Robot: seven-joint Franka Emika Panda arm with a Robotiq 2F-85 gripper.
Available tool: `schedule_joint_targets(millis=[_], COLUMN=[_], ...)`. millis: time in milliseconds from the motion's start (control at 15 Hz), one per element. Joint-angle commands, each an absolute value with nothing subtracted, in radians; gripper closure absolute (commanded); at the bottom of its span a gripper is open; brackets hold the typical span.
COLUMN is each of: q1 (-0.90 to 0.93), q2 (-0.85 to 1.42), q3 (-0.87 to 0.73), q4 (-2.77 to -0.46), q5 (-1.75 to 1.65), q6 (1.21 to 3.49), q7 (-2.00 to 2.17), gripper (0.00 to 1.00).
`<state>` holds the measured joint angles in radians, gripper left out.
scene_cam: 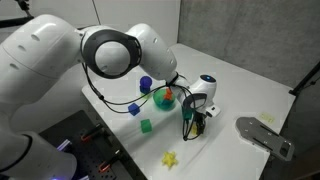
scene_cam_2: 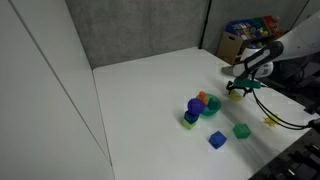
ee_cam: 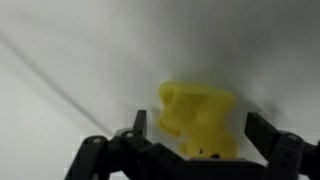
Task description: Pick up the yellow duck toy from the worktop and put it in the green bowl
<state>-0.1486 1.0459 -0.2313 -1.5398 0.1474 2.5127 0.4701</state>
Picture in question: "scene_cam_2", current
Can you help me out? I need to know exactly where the colourful toy bin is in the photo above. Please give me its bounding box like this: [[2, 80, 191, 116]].
[[225, 14, 286, 43]]

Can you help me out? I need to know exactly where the dark blue block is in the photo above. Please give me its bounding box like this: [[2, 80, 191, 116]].
[[183, 110, 200, 125]]

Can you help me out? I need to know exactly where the green bowl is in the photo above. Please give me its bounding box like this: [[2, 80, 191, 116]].
[[196, 93, 222, 118]]

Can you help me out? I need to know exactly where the black equipment rack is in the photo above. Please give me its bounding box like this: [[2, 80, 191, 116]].
[[249, 128, 320, 180]]

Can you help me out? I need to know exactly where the cardboard box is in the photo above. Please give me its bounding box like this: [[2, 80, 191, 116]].
[[216, 31, 244, 66]]

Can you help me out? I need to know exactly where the lime green block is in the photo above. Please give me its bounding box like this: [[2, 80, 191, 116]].
[[181, 118, 198, 131]]

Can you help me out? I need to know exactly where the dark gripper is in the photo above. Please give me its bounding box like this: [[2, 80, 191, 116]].
[[225, 77, 268, 98]]

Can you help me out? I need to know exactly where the black partition post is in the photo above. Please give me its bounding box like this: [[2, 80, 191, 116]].
[[198, 0, 213, 50]]

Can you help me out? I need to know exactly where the purple ridged ball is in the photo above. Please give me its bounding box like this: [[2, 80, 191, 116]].
[[186, 97, 206, 116]]

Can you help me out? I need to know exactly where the green cube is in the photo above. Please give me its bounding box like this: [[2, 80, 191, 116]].
[[232, 123, 252, 140]]

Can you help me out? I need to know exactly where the black cable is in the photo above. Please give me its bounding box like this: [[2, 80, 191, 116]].
[[249, 74, 316, 131]]

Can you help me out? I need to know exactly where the blue cube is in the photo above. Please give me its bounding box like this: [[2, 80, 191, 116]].
[[208, 130, 228, 150]]

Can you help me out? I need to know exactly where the yellow star toy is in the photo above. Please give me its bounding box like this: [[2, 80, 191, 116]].
[[263, 113, 281, 128]]

